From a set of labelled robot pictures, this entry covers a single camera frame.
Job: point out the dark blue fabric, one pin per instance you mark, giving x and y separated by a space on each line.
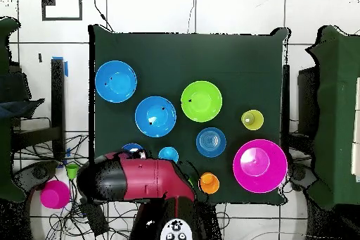
17 107

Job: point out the black box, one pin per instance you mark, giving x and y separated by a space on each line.
308 102

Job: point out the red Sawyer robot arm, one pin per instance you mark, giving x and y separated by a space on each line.
152 178

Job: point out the small green cup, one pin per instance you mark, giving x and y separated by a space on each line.
72 170

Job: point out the lime green bowl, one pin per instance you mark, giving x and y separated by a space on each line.
201 101

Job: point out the black stand frame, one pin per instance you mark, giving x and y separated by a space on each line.
57 105

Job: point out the orange cup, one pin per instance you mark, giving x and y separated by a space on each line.
209 183

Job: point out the small ribbed blue bowl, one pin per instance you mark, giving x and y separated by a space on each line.
211 142

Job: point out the large pink bowl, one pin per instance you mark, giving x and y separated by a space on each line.
260 166

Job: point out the black power adapter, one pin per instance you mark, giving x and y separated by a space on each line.
94 219

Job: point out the black equipment base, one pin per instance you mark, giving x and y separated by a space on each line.
301 173
36 172

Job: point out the black post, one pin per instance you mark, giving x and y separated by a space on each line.
285 105

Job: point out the blue tape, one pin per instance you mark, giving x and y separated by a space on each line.
66 69

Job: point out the pink cup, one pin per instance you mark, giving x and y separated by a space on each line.
54 194

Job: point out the green cloth covered table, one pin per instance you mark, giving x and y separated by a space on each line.
334 110
5 40

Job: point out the small dark blue bowl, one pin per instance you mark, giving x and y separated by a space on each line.
131 147

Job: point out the dark green table cloth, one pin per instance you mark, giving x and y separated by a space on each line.
168 59

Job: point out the large blue bowl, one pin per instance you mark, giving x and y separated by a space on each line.
115 81
155 116

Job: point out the light blue cup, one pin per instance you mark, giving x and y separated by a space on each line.
168 154

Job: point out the yellow ribbed cup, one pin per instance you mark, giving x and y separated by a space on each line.
254 121

